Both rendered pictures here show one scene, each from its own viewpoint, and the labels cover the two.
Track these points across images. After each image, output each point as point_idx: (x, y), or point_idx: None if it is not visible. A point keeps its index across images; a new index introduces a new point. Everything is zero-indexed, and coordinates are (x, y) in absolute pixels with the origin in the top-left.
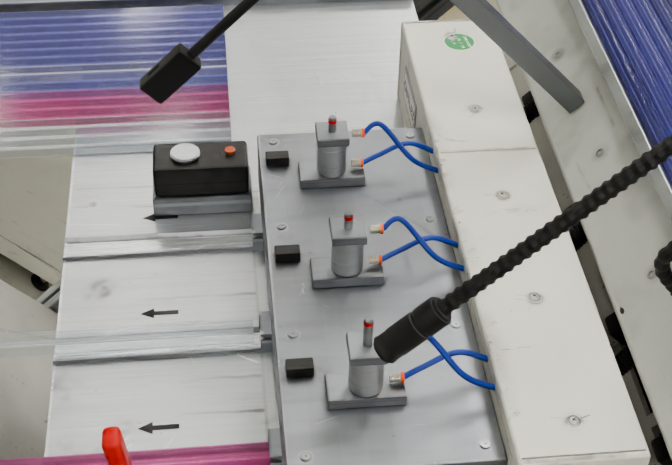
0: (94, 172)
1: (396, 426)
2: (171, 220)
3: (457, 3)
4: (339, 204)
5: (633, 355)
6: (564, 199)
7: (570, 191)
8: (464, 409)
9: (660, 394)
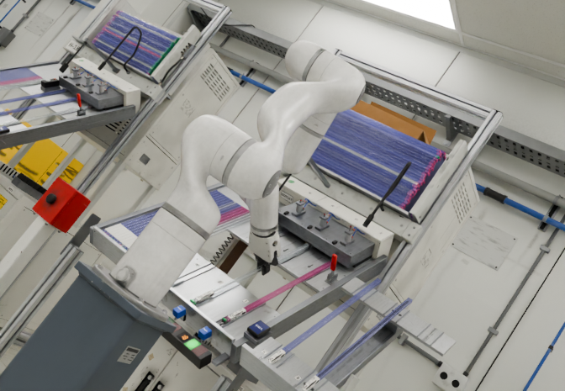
0: (238, 231)
1: (356, 245)
2: None
3: (316, 170)
4: (305, 217)
5: (377, 222)
6: None
7: (340, 202)
8: (361, 239)
9: (387, 225)
